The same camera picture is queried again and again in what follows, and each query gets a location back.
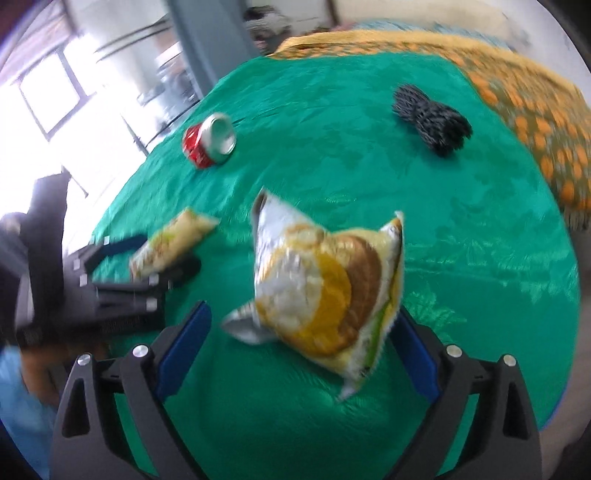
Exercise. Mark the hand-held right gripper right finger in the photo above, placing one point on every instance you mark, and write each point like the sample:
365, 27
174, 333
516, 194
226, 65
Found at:
418, 355

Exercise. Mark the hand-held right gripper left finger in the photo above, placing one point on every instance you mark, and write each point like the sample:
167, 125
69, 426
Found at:
184, 344

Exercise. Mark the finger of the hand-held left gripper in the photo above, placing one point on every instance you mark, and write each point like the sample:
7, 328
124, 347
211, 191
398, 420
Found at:
117, 244
178, 271

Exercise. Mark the small yellow-green snack packet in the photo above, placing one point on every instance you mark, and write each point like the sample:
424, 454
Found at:
171, 240

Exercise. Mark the yellow chip bag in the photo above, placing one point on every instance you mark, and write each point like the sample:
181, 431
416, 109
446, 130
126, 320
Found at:
323, 295

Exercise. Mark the person's left forearm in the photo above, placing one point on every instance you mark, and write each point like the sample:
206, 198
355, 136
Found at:
37, 378

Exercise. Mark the red soda can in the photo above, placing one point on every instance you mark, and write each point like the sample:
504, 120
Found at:
207, 141

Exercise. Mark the window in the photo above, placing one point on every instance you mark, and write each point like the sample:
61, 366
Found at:
55, 87

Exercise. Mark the metal drying rack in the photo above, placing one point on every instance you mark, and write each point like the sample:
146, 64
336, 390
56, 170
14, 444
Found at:
161, 74

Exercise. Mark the green tablecloth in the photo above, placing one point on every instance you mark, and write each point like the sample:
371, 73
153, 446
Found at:
323, 138

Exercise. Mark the grey curtain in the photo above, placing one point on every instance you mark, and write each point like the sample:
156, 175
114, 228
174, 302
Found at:
207, 46

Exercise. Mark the black mesh roll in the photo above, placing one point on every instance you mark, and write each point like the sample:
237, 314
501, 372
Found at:
434, 120

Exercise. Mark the dark clothes pile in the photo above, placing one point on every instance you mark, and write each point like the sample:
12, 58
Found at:
265, 27

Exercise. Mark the cream bed headboard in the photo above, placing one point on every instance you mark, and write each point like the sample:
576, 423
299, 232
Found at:
415, 11

